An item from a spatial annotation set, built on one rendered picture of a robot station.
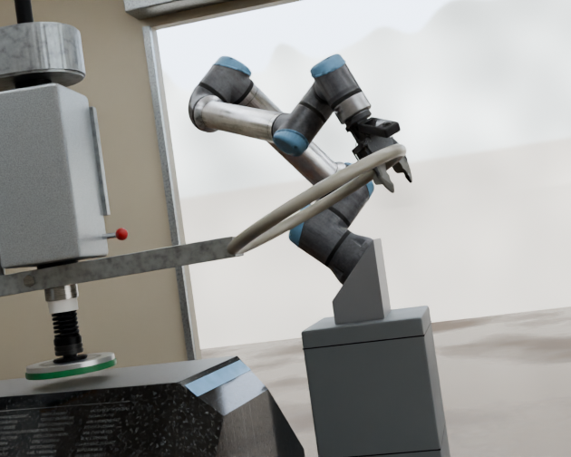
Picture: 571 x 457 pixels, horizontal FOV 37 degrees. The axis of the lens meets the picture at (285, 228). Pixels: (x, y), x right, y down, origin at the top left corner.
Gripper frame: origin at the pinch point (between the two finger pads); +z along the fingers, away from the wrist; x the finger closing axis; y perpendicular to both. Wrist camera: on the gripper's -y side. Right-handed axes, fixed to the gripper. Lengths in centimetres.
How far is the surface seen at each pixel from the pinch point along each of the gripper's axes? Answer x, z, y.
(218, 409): 67, 24, 5
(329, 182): 30.2, -6.0, -23.5
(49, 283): 83, -21, 27
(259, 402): 54, 29, 20
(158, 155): -119, -145, 488
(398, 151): 9.3, -5.2, -20.1
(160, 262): 60, -12, 14
